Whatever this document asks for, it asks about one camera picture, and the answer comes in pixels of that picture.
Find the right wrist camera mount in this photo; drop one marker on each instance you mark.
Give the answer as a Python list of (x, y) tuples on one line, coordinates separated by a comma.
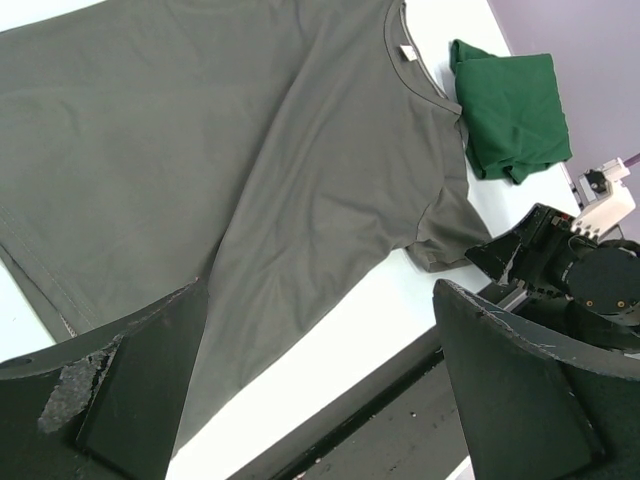
[(603, 198)]

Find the grey t shirt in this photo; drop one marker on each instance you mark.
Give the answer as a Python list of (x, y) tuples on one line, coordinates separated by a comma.
[(278, 149)]

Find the aluminium frame rail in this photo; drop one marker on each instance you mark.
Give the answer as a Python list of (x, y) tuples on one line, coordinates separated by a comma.
[(508, 298)]

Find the green folded t shirt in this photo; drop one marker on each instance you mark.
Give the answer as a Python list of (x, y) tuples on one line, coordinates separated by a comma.
[(513, 112)]

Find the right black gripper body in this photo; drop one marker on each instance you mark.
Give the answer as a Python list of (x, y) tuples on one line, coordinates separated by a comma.
[(536, 255)]

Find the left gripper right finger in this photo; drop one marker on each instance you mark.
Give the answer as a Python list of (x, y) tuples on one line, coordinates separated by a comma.
[(534, 403)]

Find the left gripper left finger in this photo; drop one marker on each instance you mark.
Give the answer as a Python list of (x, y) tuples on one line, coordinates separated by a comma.
[(106, 404)]

